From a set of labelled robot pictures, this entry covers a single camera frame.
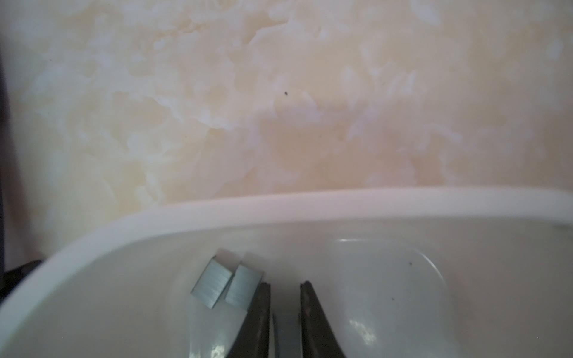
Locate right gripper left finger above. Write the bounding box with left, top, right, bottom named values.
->
left=226, top=283, right=271, bottom=358

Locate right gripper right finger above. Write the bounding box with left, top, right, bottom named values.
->
left=300, top=281, right=346, bottom=358

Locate grey staple strip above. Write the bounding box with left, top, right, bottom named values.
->
left=272, top=312, right=302, bottom=358
left=225, top=264, right=264, bottom=310
left=191, top=257, right=234, bottom=309

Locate white plastic bin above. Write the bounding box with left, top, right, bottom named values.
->
left=1, top=188, right=572, bottom=357

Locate black stapler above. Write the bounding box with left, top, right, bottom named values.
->
left=0, top=260, right=43, bottom=303

